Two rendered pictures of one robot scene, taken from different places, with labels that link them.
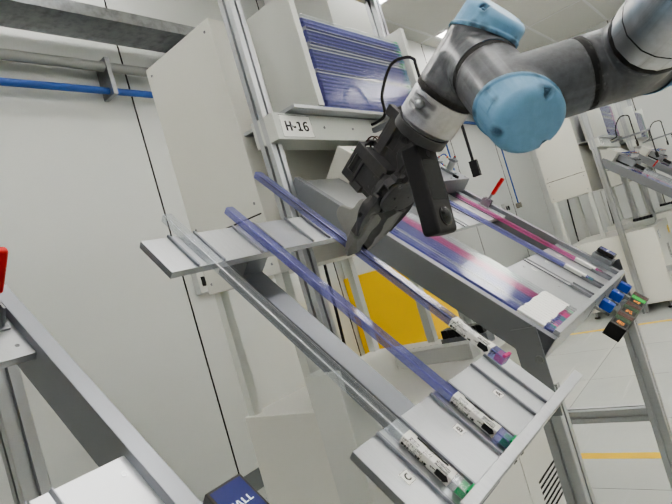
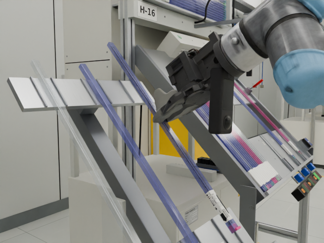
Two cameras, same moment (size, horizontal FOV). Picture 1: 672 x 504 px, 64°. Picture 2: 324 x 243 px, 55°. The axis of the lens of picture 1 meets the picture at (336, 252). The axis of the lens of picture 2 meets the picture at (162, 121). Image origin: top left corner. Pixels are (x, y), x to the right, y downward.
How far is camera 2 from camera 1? 0.16 m
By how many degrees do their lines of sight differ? 8
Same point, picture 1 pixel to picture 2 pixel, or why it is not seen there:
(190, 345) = (50, 117)
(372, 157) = (189, 65)
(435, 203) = (223, 113)
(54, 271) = not seen: outside the picture
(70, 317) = not seen: outside the picture
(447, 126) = (249, 63)
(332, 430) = (110, 235)
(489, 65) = (299, 35)
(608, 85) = not seen: outside the picture
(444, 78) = (260, 29)
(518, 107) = (312, 79)
